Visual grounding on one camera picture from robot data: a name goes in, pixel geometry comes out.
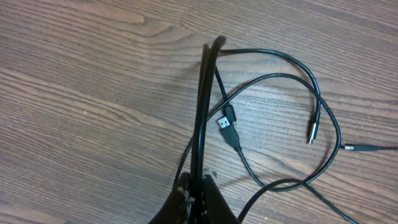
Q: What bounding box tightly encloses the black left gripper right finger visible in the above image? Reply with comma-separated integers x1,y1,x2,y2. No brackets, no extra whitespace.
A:
200,174,241,224

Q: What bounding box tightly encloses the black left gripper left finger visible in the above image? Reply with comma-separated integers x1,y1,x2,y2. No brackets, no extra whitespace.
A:
149,172,195,224

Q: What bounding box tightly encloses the short black USB cable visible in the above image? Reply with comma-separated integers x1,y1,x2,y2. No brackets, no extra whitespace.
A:
172,73,342,222

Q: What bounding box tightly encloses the long black braided cable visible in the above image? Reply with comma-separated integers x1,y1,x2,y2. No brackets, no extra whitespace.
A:
303,142,398,224

